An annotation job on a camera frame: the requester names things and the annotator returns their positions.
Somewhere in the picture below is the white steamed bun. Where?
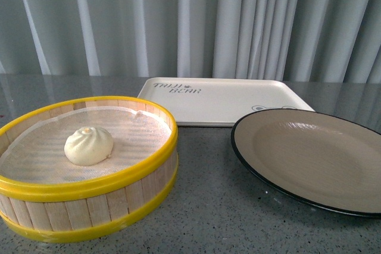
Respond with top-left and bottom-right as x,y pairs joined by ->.
64,127 -> 114,166

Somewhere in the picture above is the beige plate with black rim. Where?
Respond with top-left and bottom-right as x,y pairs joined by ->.
231,109 -> 380,218

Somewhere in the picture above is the cream rectangular serving tray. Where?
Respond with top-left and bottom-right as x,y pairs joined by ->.
138,77 -> 312,127

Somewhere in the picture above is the white mesh steamer liner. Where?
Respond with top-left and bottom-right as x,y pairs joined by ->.
1,106 -> 171,184

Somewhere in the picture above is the grey pleated curtain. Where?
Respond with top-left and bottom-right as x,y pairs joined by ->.
1,0 -> 380,83

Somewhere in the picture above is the yellow rimmed bamboo steamer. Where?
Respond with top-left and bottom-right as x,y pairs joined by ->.
1,96 -> 179,243

